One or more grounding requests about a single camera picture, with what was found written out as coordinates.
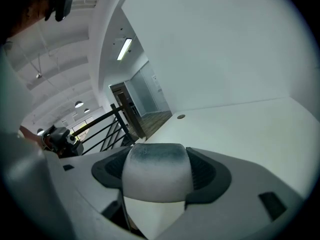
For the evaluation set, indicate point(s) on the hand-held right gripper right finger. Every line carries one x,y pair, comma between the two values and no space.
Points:
250,196

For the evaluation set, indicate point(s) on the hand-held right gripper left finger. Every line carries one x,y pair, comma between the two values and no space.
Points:
82,184

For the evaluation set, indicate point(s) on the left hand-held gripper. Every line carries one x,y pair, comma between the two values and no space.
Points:
60,136

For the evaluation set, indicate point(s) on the person's left forearm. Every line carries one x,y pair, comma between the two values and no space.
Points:
28,134

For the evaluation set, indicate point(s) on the round pendant lamp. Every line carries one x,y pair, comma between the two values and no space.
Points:
86,110
40,131
79,104

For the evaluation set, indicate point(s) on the black metal railing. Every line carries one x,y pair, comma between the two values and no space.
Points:
100,119

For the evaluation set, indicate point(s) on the white table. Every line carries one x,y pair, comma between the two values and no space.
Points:
237,139

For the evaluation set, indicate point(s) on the small metal ceiling fixture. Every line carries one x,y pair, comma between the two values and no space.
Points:
38,75

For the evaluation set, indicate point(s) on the frosted glass partition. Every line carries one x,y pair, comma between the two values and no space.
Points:
147,94

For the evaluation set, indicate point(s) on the rectangular ceiling light panel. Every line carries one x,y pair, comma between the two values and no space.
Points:
124,49

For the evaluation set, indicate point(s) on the person's head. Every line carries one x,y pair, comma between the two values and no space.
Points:
22,11

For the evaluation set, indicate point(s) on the brown wooden post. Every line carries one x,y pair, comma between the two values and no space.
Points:
130,114

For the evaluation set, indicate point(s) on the black head-mounted camera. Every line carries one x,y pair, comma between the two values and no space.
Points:
62,4

